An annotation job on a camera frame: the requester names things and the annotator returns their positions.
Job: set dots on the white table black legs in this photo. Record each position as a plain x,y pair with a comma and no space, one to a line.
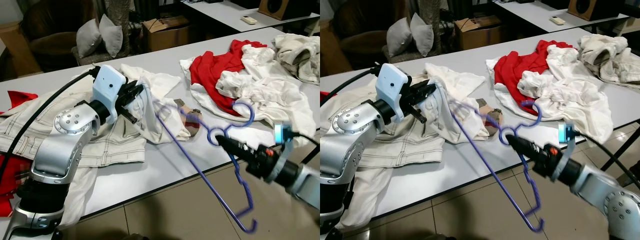
167,157
462,160

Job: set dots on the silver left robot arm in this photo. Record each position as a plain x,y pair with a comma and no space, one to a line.
345,150
55,150

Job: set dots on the dark brown armchair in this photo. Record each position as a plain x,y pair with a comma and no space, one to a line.
360,25
55,50

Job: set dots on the wooden speaker box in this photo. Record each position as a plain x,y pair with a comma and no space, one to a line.
586,7
277,7

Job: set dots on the white thin garment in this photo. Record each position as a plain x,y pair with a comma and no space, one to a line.
455,82
155,85

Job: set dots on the purple plastic hanger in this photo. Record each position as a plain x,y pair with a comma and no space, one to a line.
253,116
540,114

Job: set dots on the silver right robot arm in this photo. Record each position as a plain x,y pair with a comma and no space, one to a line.
600,192
307,187

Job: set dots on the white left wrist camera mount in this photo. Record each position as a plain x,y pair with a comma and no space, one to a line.
392,87
107,90

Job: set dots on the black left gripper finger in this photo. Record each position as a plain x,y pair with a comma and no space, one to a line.
129,116
136,90
425,91
419,116

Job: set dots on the white remote control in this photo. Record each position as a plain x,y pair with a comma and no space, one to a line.
249,20
558,20

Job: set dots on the brown cardboard box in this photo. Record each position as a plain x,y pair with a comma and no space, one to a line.
167,37
477,36

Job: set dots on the cream thick garment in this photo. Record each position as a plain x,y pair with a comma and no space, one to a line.
605,50
295,50

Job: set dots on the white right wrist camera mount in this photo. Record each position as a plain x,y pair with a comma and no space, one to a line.
566,132
284,134

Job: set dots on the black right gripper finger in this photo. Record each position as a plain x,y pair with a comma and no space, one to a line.
235,143
520,143
521,151
236,151

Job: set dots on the cream trousers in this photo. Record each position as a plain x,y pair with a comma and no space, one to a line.
100,145
400,150

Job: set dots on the white crumpled garment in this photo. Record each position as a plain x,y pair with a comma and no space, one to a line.
270,95
575,95

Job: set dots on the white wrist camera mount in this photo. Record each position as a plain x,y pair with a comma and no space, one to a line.
284,134
107,90
566,132
392,87

